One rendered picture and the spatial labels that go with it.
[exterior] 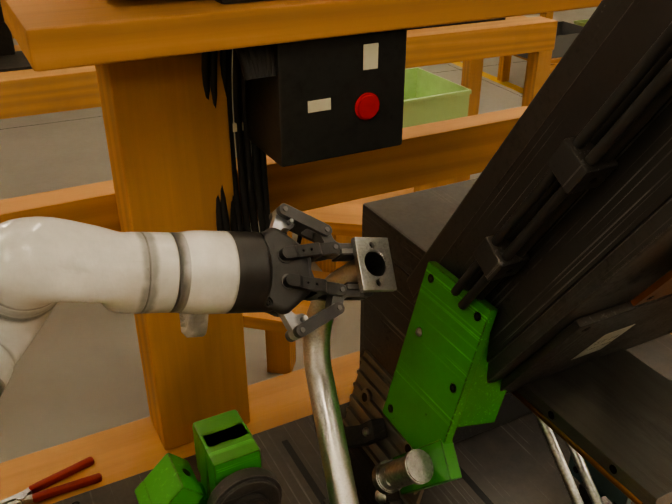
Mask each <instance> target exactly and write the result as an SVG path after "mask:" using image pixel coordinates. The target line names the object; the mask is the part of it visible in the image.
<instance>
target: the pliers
mask: <svg viewBox="0 0 672 504"><path fill-rule="evenodd" d="M93 464H94V459H93V458H92V457H91V456H90V457H87V458H85V459H83V460H81V461H79V462H77V463H75V464H73V465H71V466H69V467H67V468H65V469H63V470H61V471H59V472H57V473H55V474H52V475H50V476H48V477H46V478H44V479H42V480H40V481H38V482H36V483H34V484H32V485H30V486H29V487H28V488H27V489H25V490H24V491H22V492H19V493H18V494H15V495H13V496H10V497H8V498H6V499H3V500H1V501H0V504H28V503H37V502H40V501H43V500H46V499H49V498H52V497H56V496H59V495H62V494H65V493H68V492H71V491H74V490H77V489H80V488H83V487H86V486H90V485H93V484H96V483H99V482H101V481H102V475H101V474H100V473H96V474H93V475H90V476H87V477H84V478H81V479H78V480H74V481H71V482H68V483H65V484H62V485H59V486H56V487H52V488H49V489H46V490H43V489H45V488H47V487H49V486H51V485H53V484H55V483H57V482H59V481H61V480H63V479H65V478H67V477H69V476H71V475H73V474H75V473H77V472H79V471H81V470H83V469H85V468H87V467H89V466H91V465H93ZM41 490H43V491H41ZM39 491H40V492H39Z"/></svg>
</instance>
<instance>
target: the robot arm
mask: <svg viewBox="0 0 672 504"><path fill-rule="evenodd" d="M269 219H270V221H271V224H270V227H269V228H268V229H266V230H265V231H263V232H248V231H208V230H192V231H182V232H118V231H114V230H111V229H107V228H104V227H100V226H96V225H91V224H86V223H82V222H77V221H72V220H67V219H61V218H55V217H43V216H33V217H21V218H15V219H11V220H7V221H5V222H2V223H0V397H1V395H2V393H3V391H4V390H5V388H6V386H7V384H8V382H9V379H10V377H11V375H12V373H13V369H14V366H15V364H16V363H17V361H18V360H19V359H20V357H21V356H22V355H23V353H24V352H25V350H26V349H27V347H28V346H29V345H30V343H31V342H32V340H33V339H34V337H35V336H36V334H37V333H38V331H39V330H40V328H41V327H42V325H43V324H44V322H45V321H46V319H47V318H48V316H49V315H50V313H51V312H52V310H53V309H54V307H55V306H56V304H57V303H58V302H88V303H101V304H102V306H103V307H105V308H106V309H107V310H109V311H111V312H115V313H124V314H139V313H140V314H143V313H179V315H180V325H181V332H182V333H183V334H184V335H185V336H186V337H187V338H189V337H203V336H205V334H206V332H207V327H208V315H209V314H228V313H257V312H265V313H268V314H270V315H272V316H274V317H280V318H281V320H282V322H283V324H284V326H285V327H286V329H287V331H286V333H285V338H286V340H287V341H289V342H294V341H296V340H298V339H300V338H302V337H304V336H306V335H308V334H309V333H311V332H313V331H314V330H316V329H317V328H319V327H321V326H322V325H324V324H326V323H327V322H329V321H331V320H332V319H334V318H335V317H337V316H339V315H340V314H342V313H343V312H344V310H345V307H344V305H343V302H344V300H364V299H366V298H368V297H370V296H372V295H373V292H362V293H361V292H360V290H359V285H358V282H346V283H345V284H341V283H334V282H328V281H327V280H325V279H320V278H314V275H313V273H312V270H311V263H312V262H317V261H323V260H327V259H331V260H332V262H337V261H351V260H353V259H354V255H353V249H352V244H351V243H338V242H336V241H335V240H334V239H333V237H332V235H331V234H332V228H331V226H330V225H328V224H326V223H324V222H322V221H320V220H318V219H316V218H314V217H312V216H310V215H308V214H306V213H304V212H302V211H300V210H298V209H296V208H294V207H292V206H290V205H288V204H285V203H282V204H281V205H280V206H278V207H277V208H276V209H275V210H274V211H273V212H271V213H270V215H269ZM282 231H283V232H288V231H291V232H293V233H295V234H297V235H299V236H301V237H303V238H305V239H307V240H309V241H312V242H314V243H310V244H303V245H300V244H299V243H297V242H296V241H295V240H293V239H292V238H290V237H289V236H288V235H286V234H285V233H283V232H282ZM302 300H307V301H313V300H319V301H326V304H325V308H324V309H323V310H321V311H319V312H318V313H316V314H314V315H313V316H311V317H309V318H308V316H306V315H305V314H302V313H301V314H294V313H293V312H292V310H293V309H294V308H295V307H296V306H297V305H298V304H299V303H300V302H301V301H302Z"/></svg>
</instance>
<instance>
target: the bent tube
mask: <svg viewBox="0 0 672 504"><path fill-rule="evenodd" d="M351 244H352V249H353V255H354V259H353V260H351V261H350V262H348V263H347V264H345V265H343V266H342V267H340V268H338V269H337V270H335V271H333V272H332V273H331V274H329V275H328V276H327V277H326V278H325V280H327V281H328V282H334V283H341V284H345V283H346V282H358V285H359V290H360V292H361V293H362V292H394V291H396V290H397V285H396V280H395V275H394V269H393V264H392V258H391V253H390V248H389V242H388V238H381V237H354V238H352V239H351ZM369 244H370V245H371V246H372V248H371V247H370V245H369ZM377 282H378V284H379V286H378V285H377ZM325 304H326V301H319V300H313V301H311V303H310V305H309V309H308V312H307V316H308V318H309V317H311V316H313V315H314V314H316V313H318V312H319V311H321V310H323V309H324V308H325ZM333 320H334V319H332V320H331V321H329V322H327V323H326V324H324V325H322V326H321V327H319V328H317V329H316V330H314V331H313V332H311V333H309V334H308V335H306V336H304V338H303V356H304V367H305V374H306V379H307V384H308V390H309V395H310V400H311V406H312V411H313V416H314V422H315V427H316V432H317V438H318V443H319V448H320V454H321V459H322V464H323V470H324V475H325V480H326V486H327V491H328V496H329V502H330V504H359V500H358V495H357V490H356V485H355V480H354V475H353V470H352V465H351V460H350V455H349V450H348V445H347V440H346V435H345V430H344V425H343V420H342V415H341V411H340V406H339V401H338V396H337V391H336V386H335V381H334V376H333V371H332V365H331V357H330V337H331V329H332V324H333Z"/></svg>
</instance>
